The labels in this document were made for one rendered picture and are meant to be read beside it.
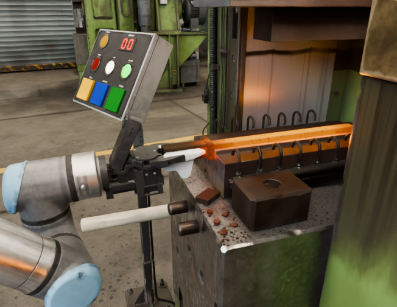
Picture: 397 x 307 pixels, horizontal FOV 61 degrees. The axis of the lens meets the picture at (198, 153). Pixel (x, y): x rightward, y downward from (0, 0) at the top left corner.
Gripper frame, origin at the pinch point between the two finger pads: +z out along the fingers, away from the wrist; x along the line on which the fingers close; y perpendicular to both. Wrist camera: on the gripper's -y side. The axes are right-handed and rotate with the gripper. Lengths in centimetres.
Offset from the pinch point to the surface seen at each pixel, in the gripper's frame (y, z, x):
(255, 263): 13.2, 2.8, 22.0
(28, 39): 28, -140, -779
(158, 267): 100, -2, -80
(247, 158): 1.3, 8.3, 6.5
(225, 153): 1.1, 5.1, 2.8
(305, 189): 2.7, 13.5, 19.1
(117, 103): -0.6, -12.9, -41.0
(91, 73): -7, -19, -64
